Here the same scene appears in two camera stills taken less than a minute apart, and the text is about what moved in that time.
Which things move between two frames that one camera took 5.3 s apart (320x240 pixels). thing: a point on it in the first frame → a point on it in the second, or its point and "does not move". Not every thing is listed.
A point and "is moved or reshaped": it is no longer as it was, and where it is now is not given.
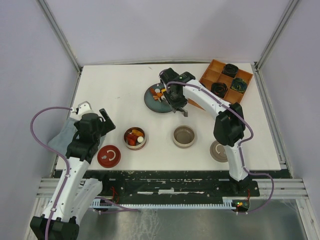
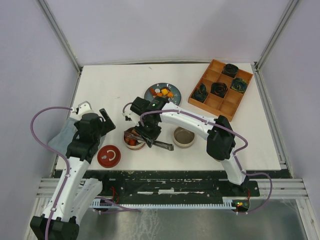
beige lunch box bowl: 183,136 does not move
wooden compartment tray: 228,82 does not move
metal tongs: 184,112 is moved or reshaped
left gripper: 108,122 does not move
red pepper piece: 132,139 does not move
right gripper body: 176,101 → 150,131
